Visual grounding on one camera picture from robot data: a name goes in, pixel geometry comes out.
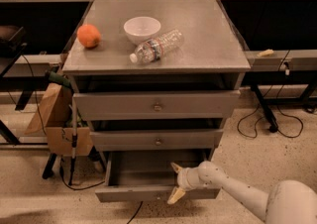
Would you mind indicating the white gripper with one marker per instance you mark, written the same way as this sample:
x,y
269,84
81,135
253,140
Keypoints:
x,y
183,179

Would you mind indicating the grey bottom drawer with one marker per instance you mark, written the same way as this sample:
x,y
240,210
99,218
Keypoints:
x,y
144,175

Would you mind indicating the grey drawer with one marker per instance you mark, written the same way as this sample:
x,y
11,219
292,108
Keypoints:
x,y
156,105
144,140
144,175

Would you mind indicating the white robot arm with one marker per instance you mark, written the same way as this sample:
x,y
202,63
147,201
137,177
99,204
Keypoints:
x,y
289,201

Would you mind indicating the grey middle drawer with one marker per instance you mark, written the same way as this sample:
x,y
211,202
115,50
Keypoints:
x,y
144,140

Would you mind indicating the grey top drawer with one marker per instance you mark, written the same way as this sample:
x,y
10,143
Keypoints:
x,y
156,105

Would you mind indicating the grey drawer cabinet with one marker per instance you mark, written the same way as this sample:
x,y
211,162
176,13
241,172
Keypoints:
x,y
211,58

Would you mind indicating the black table leg right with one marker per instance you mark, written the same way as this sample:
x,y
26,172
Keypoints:
x,y
273,127

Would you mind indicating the clear plastic water bottle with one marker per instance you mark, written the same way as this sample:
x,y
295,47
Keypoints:
x,y
155,48

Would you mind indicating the brown cardboard box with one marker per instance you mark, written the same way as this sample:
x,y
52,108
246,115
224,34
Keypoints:
x,y
54,118

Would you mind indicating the small yellow foam piece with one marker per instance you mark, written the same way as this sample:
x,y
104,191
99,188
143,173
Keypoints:
x,y
267,52

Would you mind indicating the white ceramic bowl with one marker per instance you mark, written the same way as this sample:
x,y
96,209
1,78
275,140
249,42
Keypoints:
x,y
139,29

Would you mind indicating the orange fruit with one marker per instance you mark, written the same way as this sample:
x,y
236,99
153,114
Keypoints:
x,y
89,36

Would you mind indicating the green handled grabber stick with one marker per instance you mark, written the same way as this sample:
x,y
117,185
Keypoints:
x,y
63,81

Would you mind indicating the grey metal rail right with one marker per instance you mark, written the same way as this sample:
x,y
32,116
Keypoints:
x,y
295,60

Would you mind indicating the grey metal rail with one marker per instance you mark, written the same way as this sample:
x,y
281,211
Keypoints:
x,y
28,65
295,60

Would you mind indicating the grey metal rail left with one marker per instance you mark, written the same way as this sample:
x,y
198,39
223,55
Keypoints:
x,y
28,65

